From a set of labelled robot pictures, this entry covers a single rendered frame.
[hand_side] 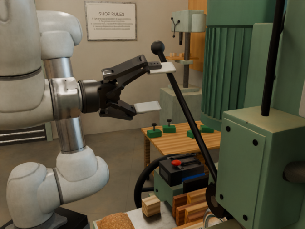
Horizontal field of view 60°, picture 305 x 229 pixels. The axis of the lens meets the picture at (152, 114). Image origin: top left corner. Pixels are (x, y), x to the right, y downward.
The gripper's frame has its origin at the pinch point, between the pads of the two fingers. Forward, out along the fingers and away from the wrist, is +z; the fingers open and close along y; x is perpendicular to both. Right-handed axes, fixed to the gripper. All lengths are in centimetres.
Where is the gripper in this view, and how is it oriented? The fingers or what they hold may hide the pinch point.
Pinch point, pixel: (161, 88)
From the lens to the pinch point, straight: 66.4
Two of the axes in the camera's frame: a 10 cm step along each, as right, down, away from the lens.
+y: 2.2, -6.2, -7.5
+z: 9.1, -1.3, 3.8
